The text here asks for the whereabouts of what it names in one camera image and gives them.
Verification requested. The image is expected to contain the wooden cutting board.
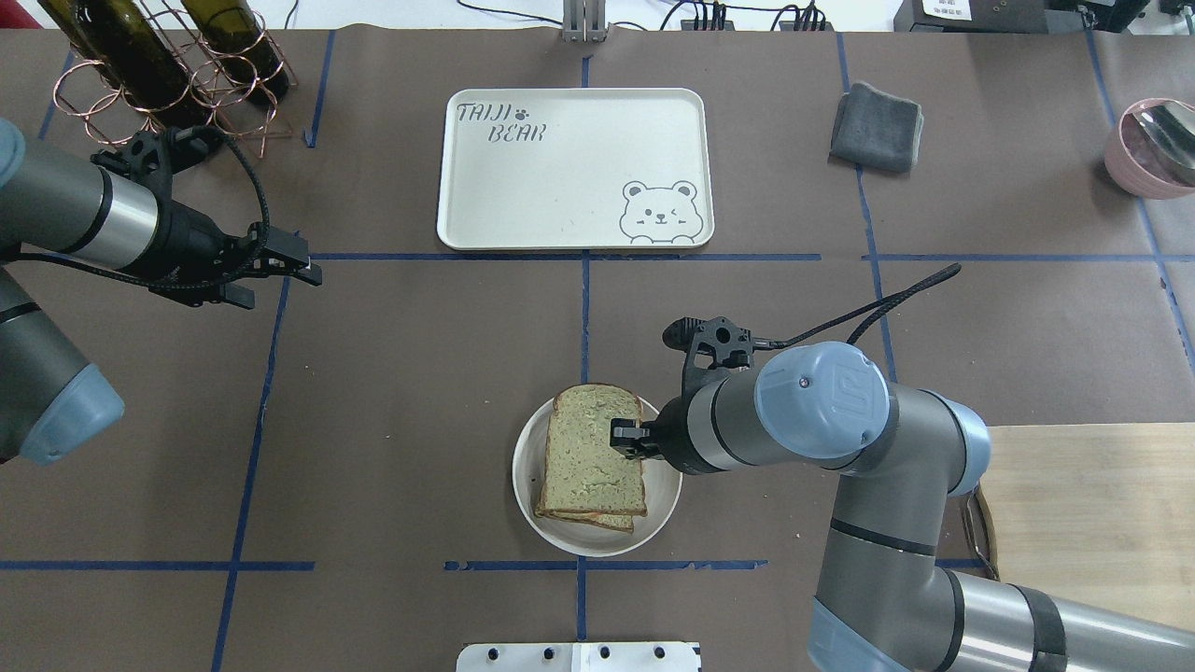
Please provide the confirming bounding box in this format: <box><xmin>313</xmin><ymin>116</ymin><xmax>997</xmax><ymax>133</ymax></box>
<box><xmin>978</xmin><ymin>424</ymin><xmax>1194</xmax><ymax>630</ymax></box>

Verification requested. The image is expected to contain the metal scoop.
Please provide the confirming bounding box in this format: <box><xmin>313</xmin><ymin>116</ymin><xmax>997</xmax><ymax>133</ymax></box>
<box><xmin>1132</xmin><ymin>100</ymin><xmax>1194</xmax><ymax>187</ymax></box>

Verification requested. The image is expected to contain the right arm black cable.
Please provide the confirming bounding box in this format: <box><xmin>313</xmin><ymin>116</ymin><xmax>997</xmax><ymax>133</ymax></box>
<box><xmin>752</xmin><ymin>263</ymin><xmax>963</xmax><ymax>352</ymax></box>

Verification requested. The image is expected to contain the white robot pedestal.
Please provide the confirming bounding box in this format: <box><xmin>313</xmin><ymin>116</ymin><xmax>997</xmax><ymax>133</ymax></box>
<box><xmin>456</xmin><ymin>641</ymin><xmax>703</xmax><ymax>671</ymax></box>

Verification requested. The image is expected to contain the black computer box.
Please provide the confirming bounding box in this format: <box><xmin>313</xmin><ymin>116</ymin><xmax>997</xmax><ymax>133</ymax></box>
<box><xmin>893</xmin><ymin>0</ymin><xmax>1048</xmax><ymax>35</ymax></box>

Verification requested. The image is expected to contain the dark wine bottle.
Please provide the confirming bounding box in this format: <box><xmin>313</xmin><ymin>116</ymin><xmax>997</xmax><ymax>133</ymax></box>
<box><xmin>71</xmin><ymin>1</ymin><xmax>212</xmax><ymax>128</ymax></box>
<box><xmin>183</xmin><ymin>1</ymin><xmax>290</xmax><ymax>106</ymax></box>

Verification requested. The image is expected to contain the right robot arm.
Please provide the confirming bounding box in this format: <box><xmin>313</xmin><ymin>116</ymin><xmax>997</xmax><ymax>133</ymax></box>
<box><xmin>605</xmin><ymin>340</ymin><xmax>1191</xmax><ymax>671</ymax></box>

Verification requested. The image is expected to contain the pink bowl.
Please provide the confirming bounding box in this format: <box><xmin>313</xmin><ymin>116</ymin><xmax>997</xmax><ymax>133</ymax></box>
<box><xmin>1103</xmin><ymin>98</ymin><xmax>1191</xmax><ymax>200</ymax></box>

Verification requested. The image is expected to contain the cream bear tray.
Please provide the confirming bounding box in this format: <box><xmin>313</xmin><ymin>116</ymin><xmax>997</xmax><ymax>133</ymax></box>
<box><xmin>436</xmin><ymin>88</ymin><xmax>713</xmax><ymax>251</ymax></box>

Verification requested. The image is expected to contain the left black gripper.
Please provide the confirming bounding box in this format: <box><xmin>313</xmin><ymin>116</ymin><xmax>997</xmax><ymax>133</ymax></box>
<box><xmin>152</xmin><ymin>203</ymin><xmax>323</xmax><ymax>310</ymax></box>

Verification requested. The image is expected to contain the white round plate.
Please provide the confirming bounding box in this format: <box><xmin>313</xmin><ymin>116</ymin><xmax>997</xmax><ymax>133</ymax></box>
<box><xmin>511</xmin><ymin>401</ymin><xmax>682</xmax><ymax>558</ymax></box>

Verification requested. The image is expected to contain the bread slice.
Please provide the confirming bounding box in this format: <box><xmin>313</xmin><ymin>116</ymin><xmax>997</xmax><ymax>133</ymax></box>
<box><xmin>535</xmin><ymin>384</ymin><xmax>646</xmax><ymax>518</ymax></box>
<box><xmin>533</xmin><ymin>442</ymin><xmax>646</xmax><ymax>533</ymax></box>

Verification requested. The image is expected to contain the copper wire bottle rack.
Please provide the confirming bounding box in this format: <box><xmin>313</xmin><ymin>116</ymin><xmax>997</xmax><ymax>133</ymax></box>
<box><xmin>42</xmin><ymin>1</ymin><xmax>298</xmax><ymax>157</ymax></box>

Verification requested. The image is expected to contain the aluminium frame post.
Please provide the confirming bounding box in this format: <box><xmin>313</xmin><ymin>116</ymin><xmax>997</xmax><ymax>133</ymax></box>
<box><xmin>562</xmin><ymin>0</ymin><xmax>609</xmax><ymax>43</ymax></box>

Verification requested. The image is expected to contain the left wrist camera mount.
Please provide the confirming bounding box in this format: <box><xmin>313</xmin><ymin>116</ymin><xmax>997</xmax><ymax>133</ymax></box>
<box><xmin>90</xmin><ymin>126</ymin><xmax>225</xmax><ymax>191</ymax></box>

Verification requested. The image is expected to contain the grey folded cloth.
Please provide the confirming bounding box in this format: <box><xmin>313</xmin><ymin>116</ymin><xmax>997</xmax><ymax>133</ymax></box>
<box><xmin>829</xmin><ymin>81</ymin><xmax>923</xmax><ymax>175</ymax></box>

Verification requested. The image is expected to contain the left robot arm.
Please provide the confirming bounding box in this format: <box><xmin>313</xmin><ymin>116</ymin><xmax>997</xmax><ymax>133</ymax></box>
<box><xmin>1</xmin><ymin>120</ymin><xmax>323</xmax><ymax>465</ymax></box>

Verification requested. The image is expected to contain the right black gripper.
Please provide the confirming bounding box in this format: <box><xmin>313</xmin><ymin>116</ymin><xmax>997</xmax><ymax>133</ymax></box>
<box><xmin>611</xmin><ymin>397</ymin><xmax>695</xmax><ymax>472</ymax></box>

